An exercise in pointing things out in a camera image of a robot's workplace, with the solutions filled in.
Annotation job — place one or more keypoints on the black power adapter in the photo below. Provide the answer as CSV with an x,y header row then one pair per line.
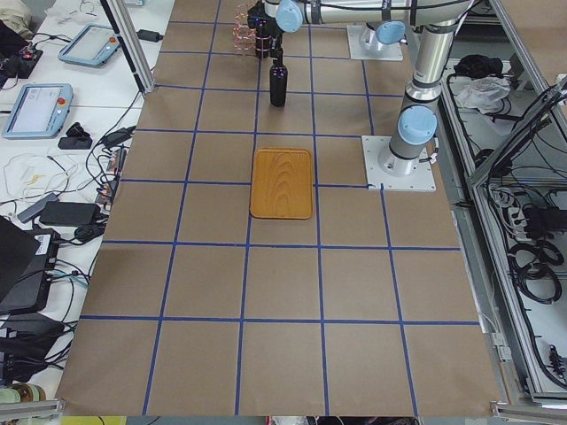
x,y
149,35

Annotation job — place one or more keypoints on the near teach pendant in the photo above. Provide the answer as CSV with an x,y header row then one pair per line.
x,y
39,112

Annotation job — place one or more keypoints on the dark wine bottle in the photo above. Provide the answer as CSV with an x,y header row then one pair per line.
x,y
262,46
278,78

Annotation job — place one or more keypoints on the wooden tray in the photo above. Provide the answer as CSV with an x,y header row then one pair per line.
x,y
282,184

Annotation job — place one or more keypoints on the teach pendant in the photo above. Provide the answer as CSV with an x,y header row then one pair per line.
x,y
91,47
39,112

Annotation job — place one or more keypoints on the copper wire bottle basket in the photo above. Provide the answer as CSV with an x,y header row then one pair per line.
x,y
243,36

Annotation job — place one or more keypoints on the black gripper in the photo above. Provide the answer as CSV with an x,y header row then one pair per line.
x,y
267,36

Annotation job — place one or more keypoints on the black laptop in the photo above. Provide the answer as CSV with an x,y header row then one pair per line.
x,y
27,256

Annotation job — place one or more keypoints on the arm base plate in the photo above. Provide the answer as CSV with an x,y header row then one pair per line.
x,y
385,171
358,52

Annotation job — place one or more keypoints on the black power brick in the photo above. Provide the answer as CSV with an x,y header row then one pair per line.
x,y
69,214

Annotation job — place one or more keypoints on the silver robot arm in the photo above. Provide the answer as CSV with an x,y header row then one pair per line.
x,y
417,122
377,36

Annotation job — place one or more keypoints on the aluminium frame post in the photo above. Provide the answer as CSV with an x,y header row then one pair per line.
x,y
117,13

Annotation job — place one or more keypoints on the far teach pendant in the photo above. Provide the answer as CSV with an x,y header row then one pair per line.
x,y
91,47

